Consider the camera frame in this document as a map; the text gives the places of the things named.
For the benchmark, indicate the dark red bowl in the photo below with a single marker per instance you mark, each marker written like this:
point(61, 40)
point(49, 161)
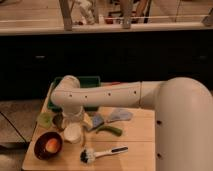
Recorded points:
point(39, 148)

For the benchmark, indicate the green plastic tray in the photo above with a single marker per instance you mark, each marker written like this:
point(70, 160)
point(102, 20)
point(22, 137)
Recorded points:
point(85, 82)

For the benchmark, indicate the small metal cup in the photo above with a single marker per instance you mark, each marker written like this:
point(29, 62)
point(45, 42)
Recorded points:
point(58, 122)

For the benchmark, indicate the white paper cup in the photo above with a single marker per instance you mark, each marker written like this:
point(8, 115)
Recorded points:
point(72, 133)

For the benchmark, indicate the orange fruit in bowl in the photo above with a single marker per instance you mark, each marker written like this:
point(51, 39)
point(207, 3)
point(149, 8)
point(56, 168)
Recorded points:
point(52, 145)

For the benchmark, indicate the blue sponge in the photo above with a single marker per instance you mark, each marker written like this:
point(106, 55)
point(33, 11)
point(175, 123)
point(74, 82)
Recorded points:
point(97, 121)

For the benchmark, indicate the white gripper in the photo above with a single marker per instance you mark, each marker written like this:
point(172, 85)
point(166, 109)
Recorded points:
point(74, 114)

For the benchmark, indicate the orange object behind arm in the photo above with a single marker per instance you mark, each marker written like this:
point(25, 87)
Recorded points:
point(112, 83)

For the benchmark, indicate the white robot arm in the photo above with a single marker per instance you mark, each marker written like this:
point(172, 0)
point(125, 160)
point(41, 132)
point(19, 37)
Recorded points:
point(183, 110)

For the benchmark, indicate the light blue cloth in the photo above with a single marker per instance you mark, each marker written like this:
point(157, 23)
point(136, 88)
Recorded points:
point(119, 114)

